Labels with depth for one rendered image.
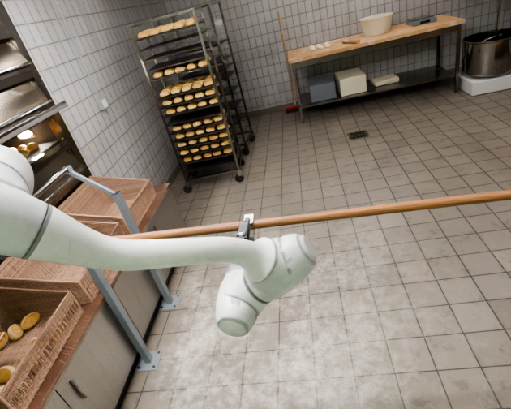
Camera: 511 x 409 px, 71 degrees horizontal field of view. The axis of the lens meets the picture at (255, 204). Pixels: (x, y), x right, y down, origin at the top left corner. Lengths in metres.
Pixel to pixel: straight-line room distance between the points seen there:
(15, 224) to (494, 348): 2.12
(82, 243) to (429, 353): 1.86
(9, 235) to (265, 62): 5.57
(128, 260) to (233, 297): 0.26
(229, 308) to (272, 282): 0.12
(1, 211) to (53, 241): 0.09
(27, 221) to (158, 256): 0.22
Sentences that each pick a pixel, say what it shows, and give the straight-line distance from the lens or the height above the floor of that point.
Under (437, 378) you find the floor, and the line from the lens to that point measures 2.13.
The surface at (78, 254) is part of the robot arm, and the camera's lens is 0.71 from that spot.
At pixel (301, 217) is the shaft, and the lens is 1.14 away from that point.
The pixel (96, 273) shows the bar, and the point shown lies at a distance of 2.04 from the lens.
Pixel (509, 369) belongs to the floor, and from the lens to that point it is 2.22.
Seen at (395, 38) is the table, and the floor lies 0.86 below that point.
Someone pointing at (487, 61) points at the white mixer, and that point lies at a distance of 5.48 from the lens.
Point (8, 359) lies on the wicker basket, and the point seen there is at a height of 0.59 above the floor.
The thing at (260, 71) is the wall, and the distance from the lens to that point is 6.06.
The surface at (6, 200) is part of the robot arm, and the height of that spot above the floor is 1.59.
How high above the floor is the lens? 1.78
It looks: 30 degrees down
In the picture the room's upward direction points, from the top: 15 degrees counter-clockwise
